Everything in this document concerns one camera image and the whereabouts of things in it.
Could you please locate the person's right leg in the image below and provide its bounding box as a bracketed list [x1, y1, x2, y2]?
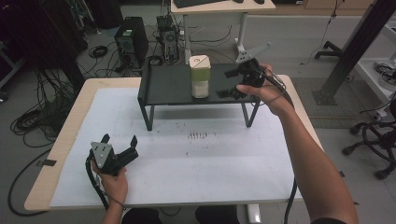
[194, 204, 241, 224]

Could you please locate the beige and green carton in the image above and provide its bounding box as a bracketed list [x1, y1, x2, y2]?
[189, 54, 212, 100]

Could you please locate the person's left leg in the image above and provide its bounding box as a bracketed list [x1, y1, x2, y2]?
[120, 207, 163, 224]

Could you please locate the tangle of black floor cables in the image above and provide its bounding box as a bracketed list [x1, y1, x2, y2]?
[8, 66, 80, 149]

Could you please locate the person's right hand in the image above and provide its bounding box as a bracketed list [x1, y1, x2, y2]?
[235, 63, 295, 118]

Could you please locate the hand-held gripper cable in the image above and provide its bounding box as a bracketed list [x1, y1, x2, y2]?
[84, 156, 110, 211]
[262, 68, 297, 224]

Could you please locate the small black cable coil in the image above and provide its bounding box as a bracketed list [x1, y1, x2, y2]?
[88, 45, 108, 59]

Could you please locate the black metal post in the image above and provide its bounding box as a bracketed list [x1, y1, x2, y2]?
[312, 0, 396, 106]

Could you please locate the thick black floor cable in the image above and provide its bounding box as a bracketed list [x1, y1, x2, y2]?
[7, 148, 52, 217]

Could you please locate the black metal shelf rack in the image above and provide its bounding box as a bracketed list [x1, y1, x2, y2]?
[137, 55, 264, 132]

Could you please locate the person's leg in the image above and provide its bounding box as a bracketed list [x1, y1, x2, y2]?
[194, 204, 241, 224]
[120, 207, 163, 224]

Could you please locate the wooden desk with white legs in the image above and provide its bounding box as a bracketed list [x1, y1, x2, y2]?
[170, 0, 277, 65]

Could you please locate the dark curtain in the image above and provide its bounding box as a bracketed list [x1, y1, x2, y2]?
[0, 0, 89, 91]

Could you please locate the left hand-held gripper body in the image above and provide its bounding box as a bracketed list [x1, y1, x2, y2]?
[89, 141, 127, 177]

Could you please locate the black office chair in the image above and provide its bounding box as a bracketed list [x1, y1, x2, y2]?
[341, 98, 396, 181]

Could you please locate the black computer tower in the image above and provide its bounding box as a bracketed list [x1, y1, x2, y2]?
[114, 16, 149, 70]

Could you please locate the small open computer case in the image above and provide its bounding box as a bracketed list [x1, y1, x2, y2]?
[156, 14, 180, 63]

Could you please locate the black keyboard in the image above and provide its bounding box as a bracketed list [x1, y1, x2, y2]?
[173, 0, 233, 9]

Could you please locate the left hand-held gripper cable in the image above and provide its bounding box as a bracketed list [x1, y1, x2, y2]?
[84, 156, 110, 211]

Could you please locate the person's left hand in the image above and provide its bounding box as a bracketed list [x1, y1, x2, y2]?
[91, 161, 129, 206]

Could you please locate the white shelf unit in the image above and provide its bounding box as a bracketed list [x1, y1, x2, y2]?
[356, 22, 396, 104]

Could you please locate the white table leg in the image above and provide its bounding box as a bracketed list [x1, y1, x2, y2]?
[247, 203, 262, 224]

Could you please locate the black stand foot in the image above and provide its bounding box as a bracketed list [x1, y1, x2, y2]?
[314, 40, 344, 61]

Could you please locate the right hand-held gripper cable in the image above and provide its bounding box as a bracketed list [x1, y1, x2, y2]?
[262, 68, 297, 224]

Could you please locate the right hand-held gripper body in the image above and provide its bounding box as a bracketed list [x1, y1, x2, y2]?
[234, 41, 273, 89]

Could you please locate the white table mat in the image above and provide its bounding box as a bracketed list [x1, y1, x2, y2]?
[49, 86, 304, 209]

